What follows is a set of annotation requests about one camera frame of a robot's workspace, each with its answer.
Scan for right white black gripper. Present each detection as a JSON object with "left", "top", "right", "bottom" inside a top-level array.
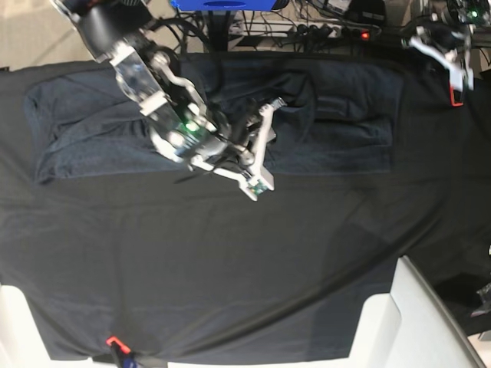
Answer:
[{"left": 190, "top": 97, "right": 286, "bottom": 201}]

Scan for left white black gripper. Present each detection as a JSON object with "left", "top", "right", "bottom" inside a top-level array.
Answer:
[{"left": 402, "top": 25, "right": 474, "bottom": 91}]

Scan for dark grey T-shirt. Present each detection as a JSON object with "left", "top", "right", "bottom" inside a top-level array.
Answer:
[{"left": 24, "top": 58, "right": 403, "bottom": 183}]

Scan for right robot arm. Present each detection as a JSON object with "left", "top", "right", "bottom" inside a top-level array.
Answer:
[{"left": 51, "top": 1, "right": 285, "bottom": 201}]

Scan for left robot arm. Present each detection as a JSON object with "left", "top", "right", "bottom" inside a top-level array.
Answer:
[{"left": 401, "top": 1, "right": 490, "bottom": 106}]

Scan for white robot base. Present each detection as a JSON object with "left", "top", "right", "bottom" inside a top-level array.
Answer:
[
  {"left": 348, "top": 256, "right": 486, "bottom": 368},
  {"left": 1, "top": 285, "right": 94, "bottom": 367}
]

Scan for red black clamp right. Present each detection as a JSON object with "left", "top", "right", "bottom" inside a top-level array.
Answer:
[{"left": 449, "top": 75, "right": 466, "bottom": 107}]

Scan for white power strip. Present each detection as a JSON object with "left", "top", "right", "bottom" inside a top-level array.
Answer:
[{"left": 229, "top": 19, "right": 381, "bottom": 41}]

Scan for black table cloth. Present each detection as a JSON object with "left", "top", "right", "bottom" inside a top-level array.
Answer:
[{"left": 1, "top": 52, "right": 490, "bottom": 364}]

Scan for blue box on stand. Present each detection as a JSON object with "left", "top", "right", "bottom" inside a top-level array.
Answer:
[{"left": 170, "top": 0, "right": 276, "bottom": 12}]

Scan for red blue clamp bottom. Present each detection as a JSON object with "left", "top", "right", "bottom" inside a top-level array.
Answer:
[{"left": 106, "top": 336, "right": 139, "bottom": 368}]

